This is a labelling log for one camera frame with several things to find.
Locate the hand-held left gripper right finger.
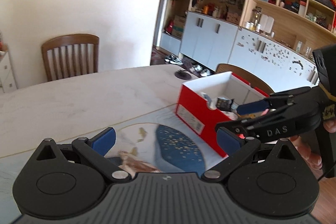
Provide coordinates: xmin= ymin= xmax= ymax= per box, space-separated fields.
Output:
xmin=202 ymin=127 xmax=302 ymax=183

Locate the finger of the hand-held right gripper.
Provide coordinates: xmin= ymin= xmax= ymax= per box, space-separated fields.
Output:
xmin=215 ymin=105 xmax=298 ymax=144
xmin=237 ymin=87 xmax=311 ymax=115

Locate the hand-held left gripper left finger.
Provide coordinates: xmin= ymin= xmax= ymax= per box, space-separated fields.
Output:
xmin=34 ymin=127 xmax=131 ymax=183

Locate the yellow snack packet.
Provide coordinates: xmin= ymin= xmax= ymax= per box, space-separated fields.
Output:
xmin=243 ymin=109 xmax=269 ymax=120

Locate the red cardboard box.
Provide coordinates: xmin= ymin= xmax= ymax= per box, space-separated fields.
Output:
xmin=176 ymin=71 xmax=271 ymax=159

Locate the person's right hand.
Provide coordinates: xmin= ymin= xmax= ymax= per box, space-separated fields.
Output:
xmin=289 ymin=119 xmax=336 ymax=169

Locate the black snack packet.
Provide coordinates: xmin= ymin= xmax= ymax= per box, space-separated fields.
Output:
xmin=216 ymin=97 xmax=235 ymax=112

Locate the wooden curved-back chair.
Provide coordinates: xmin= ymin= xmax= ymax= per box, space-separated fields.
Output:
xmin=215 ymin=63 xmax=275 ymax=95

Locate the white packet with dark print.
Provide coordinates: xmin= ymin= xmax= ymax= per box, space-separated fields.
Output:
xmin=201 ymin=92 xmax=213 ymax=109

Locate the white sticker-covered cabinet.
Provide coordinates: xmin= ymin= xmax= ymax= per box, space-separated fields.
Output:
xmin=228 ymin=27 xmax=320 ymax=88

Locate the blue patterned glossy mat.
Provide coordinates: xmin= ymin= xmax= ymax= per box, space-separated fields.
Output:
xmin=0 ymin=105 xmax=227 ymax=224

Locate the grey phone stand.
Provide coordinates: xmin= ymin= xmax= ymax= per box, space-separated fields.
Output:
xmin=175 ymin=69 xmax=194 ymax=80

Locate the white rounded container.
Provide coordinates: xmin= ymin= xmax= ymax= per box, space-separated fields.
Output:
xmin=259 ymin=14 xmax=275 ymax=36

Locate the pair of black-white sneakers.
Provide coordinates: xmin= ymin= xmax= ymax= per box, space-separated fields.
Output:
xmin=164 ymin=54 xmax=184 ymax=65

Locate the reddish floor rug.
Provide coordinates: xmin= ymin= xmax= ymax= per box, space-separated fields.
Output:
xmin=151 ymin=47 xmax=169 ymax=59

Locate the low white cabinet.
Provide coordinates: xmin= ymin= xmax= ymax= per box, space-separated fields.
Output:
xmin=160 ymin=32 xmax=183 ymax=50

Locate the wooden slatted chair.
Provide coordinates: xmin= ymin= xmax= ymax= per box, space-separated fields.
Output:
xmin=41 ymin=34 xmax=100 ymax=82

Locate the brown cardboard carton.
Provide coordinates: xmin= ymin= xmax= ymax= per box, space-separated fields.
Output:
xmin=172 ymin=15 xmax=187 ymax=38

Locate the small white drawer unit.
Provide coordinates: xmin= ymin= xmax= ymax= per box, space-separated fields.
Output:
xmin=0 ymin=51 xmax=18 ymax=93

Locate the white cabinet with black handles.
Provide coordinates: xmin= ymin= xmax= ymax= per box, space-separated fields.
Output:
xmin=181 ymin=11 xmax=240 ymax=67

